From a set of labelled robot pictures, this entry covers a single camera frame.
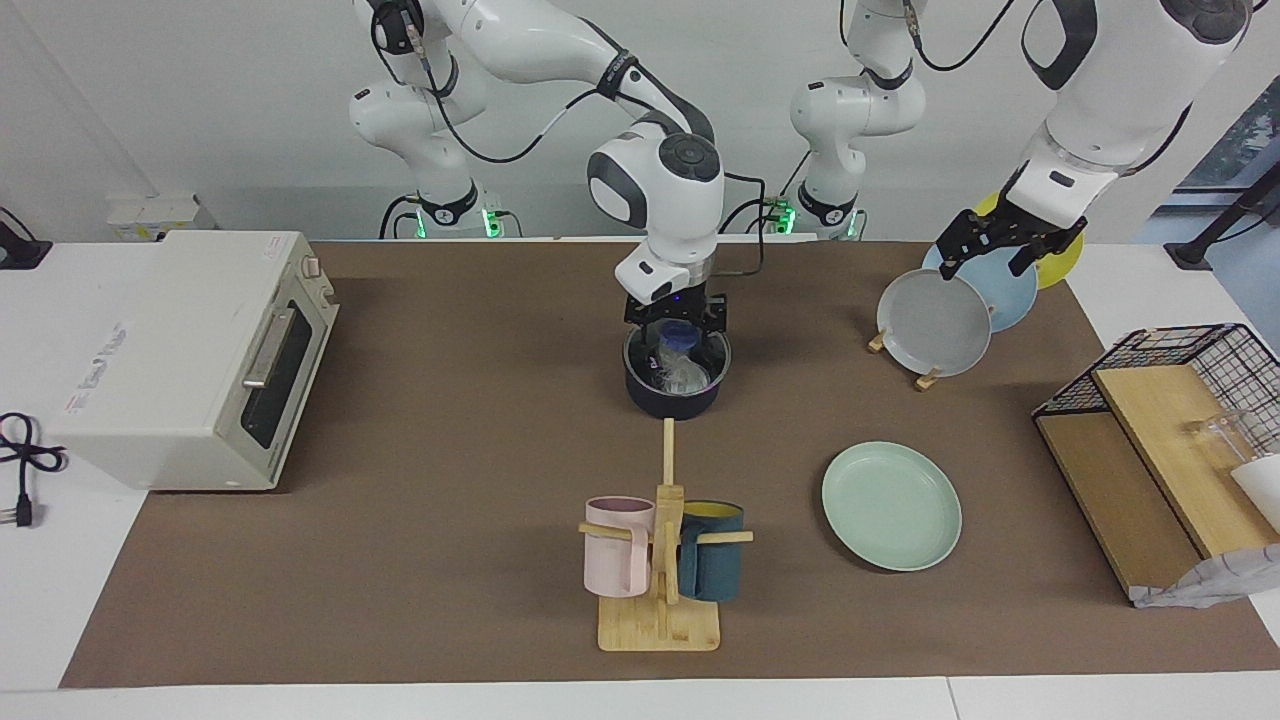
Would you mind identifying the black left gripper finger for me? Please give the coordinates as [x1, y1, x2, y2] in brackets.
[936, 218, 983, 288]
[1007, 236, 1057, 281]

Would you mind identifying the glass lid with blue knob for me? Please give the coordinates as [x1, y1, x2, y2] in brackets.
[630, 322, 727, 397]

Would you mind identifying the yellow plate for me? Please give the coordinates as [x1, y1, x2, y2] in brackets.
[975, 192, 1084, 291]

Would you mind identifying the light blue plate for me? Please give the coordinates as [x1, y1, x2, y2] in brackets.
[922, 245, 1039, 333]

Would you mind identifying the grey plate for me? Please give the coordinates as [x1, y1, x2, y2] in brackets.
[877, 268, 993, 378]

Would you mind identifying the wooden plate rack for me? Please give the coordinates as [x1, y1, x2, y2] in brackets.
[867, 325, 943, 391]

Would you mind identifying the pale green plate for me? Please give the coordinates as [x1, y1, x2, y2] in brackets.
[821, 441, 963, 573]

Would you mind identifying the black stand foot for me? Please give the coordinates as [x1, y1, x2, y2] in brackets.
[1165, 165, 1280, 269]

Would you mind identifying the pink mug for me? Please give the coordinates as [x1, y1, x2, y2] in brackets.
[584, 496, 656, 599]

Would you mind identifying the teal mug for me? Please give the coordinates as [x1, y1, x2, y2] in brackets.
[678, 500, 746, 602]

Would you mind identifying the bamboo board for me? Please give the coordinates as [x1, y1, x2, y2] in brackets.
[1090, 365, 1280, 558]

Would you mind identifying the clear glass cup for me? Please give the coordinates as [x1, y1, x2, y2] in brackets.
[1185, 410, 1263, 471]

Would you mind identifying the wooden mug tree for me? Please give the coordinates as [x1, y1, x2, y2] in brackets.
[578, 418, 754, 653]

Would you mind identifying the brown table mat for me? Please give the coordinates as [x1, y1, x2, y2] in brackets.
[58, 240, 1280, 689]

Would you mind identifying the white cup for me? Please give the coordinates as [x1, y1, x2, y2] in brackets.
[1230, 455, 1280, 508]

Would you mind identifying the cream toaster oven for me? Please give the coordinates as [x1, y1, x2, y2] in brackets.
[45, 230, 341, 493]

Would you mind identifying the white socket box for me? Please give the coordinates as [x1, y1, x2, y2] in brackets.
[108, 194, 217, 242]

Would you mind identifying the black desk clamp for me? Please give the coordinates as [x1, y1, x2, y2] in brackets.
[0, 205, 53, 269]

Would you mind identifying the dark pot with blue handle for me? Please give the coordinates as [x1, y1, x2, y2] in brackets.
[622, 322, 733, 421]

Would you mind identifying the black base cable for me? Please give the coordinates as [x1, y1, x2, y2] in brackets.
[718, 150, 813, 236]
[378, 195, 419, 241]

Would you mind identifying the black wire basket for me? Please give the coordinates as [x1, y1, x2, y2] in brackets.
[1033, 323, 1280, 451]

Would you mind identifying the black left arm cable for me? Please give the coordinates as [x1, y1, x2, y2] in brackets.
[895, 0, 1016, 74]

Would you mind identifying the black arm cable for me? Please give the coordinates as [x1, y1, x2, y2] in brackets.
[895, 0, 1016, 74]
[370, 0, 766, 276]

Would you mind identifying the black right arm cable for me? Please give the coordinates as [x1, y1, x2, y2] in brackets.
[370, 0, 766, 276]

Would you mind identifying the wooden wire shelf rack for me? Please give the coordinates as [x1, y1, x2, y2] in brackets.
[1033, 410, 1280, 609]

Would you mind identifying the black power cable with plug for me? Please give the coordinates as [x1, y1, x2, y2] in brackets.
[0, 412, 69, 529]

